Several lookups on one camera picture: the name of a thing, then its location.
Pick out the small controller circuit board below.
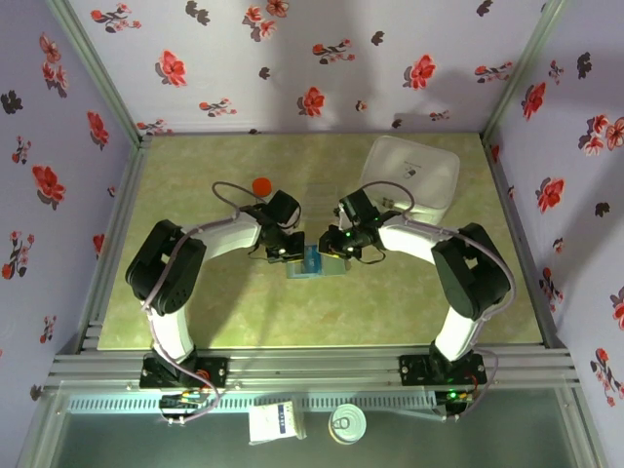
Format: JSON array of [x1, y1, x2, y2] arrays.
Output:
[[436, 387, 477, 420], [159, 389, 209, 420]]

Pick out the red-capped bottle with orange label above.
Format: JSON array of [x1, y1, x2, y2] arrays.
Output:
[[251, 175, 275, 201]]

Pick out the aluminium corner post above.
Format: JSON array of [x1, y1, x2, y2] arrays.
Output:
[[480, 0, 563, 142], [44, 0, 147, 145]]

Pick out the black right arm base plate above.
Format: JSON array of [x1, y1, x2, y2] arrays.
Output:
[[398, 353, 488, 386]]

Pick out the silver tin can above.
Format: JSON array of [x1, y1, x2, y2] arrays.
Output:
[[328, 404, 368, 446]]

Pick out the long aluminium frame rail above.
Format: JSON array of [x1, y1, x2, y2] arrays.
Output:
[[480, 134, 569, 350], [77, 135, 153, 353]]

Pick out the white carton with blue print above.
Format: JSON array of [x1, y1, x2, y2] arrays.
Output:
[[247, 400, 307, 446]]

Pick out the lavender left arm cable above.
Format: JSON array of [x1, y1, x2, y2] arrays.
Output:
[[140, 180, 272, 425]]

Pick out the lavender right arm cable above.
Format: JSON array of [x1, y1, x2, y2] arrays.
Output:
[[360, 180, 516, 423]]

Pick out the wide aluminium frame rail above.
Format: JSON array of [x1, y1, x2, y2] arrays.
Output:
[[42, 344, 582, 391]]

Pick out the slotted grey cable duct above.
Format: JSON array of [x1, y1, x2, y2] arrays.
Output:
[[65, 392, 440, 413]]

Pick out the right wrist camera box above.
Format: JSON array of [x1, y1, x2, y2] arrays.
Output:
[[335, 189, 381, 230]]

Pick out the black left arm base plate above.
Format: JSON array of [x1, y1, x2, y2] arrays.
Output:
[[139, 355, 230, 390]]

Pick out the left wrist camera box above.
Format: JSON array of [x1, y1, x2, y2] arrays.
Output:
[[264, 189, 302, 229]]

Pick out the lavender arm cable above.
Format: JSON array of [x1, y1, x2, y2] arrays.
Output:
[[360, 180, 516, 423], [140, 180, 272, 425]]

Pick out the white plastic lidded container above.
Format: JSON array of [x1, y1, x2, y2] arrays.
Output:
[[359, 135, 461, 223]]

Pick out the pale blue clear card holder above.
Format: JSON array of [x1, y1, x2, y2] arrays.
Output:
[[285, 243, 348, 280]]

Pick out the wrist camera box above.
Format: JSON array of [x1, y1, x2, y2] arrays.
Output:
[[264, 189, 302, 229], [335, 189, 381, 230]]

